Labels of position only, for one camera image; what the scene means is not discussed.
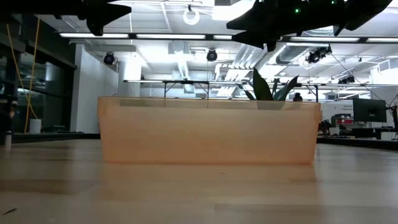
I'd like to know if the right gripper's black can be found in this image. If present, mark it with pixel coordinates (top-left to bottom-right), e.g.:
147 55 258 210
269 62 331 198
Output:
226 0 346 52

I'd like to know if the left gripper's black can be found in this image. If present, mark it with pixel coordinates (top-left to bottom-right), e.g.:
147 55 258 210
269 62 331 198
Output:
62 0 132 37

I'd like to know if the translucent orange plastic bin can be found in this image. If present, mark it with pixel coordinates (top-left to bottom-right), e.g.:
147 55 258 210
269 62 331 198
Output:
97 95 322 165

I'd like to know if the black overhead light bar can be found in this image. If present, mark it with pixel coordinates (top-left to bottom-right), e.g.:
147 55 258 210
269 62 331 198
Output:
58 32 398 44

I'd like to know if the green potted plant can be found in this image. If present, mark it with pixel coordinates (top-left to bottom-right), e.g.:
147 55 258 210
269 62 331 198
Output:
236 67 300 110

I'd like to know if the red box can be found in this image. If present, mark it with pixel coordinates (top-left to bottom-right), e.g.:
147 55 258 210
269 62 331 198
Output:
334 113 354 124

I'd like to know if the white bucket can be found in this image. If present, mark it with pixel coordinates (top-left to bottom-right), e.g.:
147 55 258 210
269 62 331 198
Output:
29 118 42 134

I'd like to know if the black computer monitor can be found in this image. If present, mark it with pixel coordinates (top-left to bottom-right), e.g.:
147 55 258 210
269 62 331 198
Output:
353 98 387 123

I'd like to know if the dark office desk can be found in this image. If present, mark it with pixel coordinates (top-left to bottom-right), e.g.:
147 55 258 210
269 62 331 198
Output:
351 126 398 140

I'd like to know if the white ring ceiling lamp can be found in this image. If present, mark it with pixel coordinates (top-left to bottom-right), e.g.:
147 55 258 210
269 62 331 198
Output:
182 4 201 26

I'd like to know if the yellow hanging cable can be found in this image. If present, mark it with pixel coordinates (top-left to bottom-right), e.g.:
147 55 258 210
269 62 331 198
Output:
24 17 41 134
5 24 40 121

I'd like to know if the black aluminium table frame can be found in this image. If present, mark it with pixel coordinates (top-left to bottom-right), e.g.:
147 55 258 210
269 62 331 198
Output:
0 133 398 152

